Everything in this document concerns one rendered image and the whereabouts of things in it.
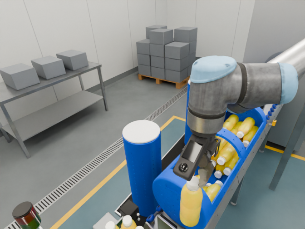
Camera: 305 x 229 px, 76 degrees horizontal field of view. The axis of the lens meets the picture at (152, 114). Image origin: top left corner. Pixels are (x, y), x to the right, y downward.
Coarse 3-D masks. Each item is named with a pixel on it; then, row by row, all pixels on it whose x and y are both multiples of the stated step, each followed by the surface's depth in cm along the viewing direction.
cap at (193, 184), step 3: (192, 177) 60; (195, 177) 60; (192, 180) 59; (195, 180) 59; (198, 180) 59; (189, 183) 58; (192, 183) 58; (195, 183) 58; (198, 183) 58; (189, 186) 58; (192, 186) 58; (195, 186) 57; (198, 186) 58
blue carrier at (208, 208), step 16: (256, 112) 132; (240, 144) 103; (176, 160) 94; (240, 160) 100; (160, 176) 86; (176, 176) 82; (224, 176) 111; (160, 192) 90; (176, 192) 81; (224, 192) 89; (176, 208) 87; (208, 208) 78
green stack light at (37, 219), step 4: (36, 216) 72; (32, 220) 71; (36, 220) 72; (40, 220) 75; (28, 224) 70; (32, 224) 71; (36, 224) 72; (24, 228) 70; (28, 228) 71; (32, 228) 71; (36, 228) 73
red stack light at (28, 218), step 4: (32, 204) 72; (32, 208) 70; (32, 212) 70; (36, 212) 73; (28, 216) 69; (32, 216) 70; (16, 220) 68; (20, 220) 68; (24, 220) 68; (28, 220) 69; (20, 224) 69; (24, 224) 69
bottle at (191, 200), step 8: (184, 192) 60; (192, 192) 59; (200, 192) 60; (184, 200) 60; (192, 200) 59; (200, 200) 60; (184, 208) 62; (192, 208) 60; (200, 208) 63; (184, 216) 64; (192, 216) 63; (184, 224) 66; (192, 224) 65
